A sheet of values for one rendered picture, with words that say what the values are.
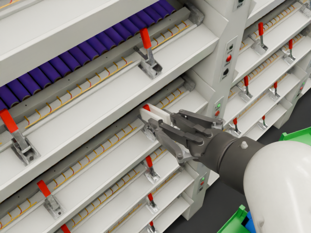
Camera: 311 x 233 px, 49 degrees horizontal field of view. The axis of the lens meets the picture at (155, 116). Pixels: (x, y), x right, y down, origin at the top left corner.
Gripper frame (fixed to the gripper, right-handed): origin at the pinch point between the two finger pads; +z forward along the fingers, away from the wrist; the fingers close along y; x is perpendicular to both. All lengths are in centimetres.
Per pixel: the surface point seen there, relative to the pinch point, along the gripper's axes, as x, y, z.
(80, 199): -7.7, -21.8, 1.8
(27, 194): -2.2, -29.4, 6.4
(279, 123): -77, 88, 20
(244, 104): -27.1, 40.9, 6.8
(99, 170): -6.6, -15.0, 3.7
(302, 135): -83, 93, 9
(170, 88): -2.0, 11.1, 6.9
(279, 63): -26, 66, 9
